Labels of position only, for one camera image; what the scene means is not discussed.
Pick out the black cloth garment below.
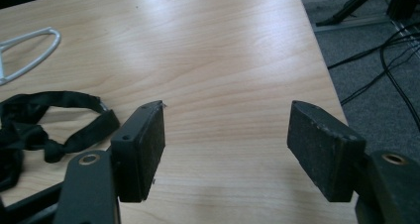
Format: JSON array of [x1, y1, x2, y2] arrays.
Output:
[[0, 90, 121, 192]]

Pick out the black stand leg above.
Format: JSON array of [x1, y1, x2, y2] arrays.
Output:
[[316, 0, 386, 28]]

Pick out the dark stand base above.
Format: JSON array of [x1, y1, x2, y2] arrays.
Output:
[[386, 0, 420, 21]]

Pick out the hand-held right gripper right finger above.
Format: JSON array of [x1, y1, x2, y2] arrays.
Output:
[[286, 100, 367, 203]]

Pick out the black cable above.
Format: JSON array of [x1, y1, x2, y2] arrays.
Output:
[[379, 35, 420, 133], [340, 45, 420, 107], [327, 21, 420, 70]]

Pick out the grey metal floor rail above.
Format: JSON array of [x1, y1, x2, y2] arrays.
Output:
[[313, 15, 395, 33]]

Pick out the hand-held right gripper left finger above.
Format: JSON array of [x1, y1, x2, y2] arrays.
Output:
[[110, 100, 166, 203]]

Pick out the white plastic hanger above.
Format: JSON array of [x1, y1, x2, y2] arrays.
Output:
[[0, 26, 62, 86]]

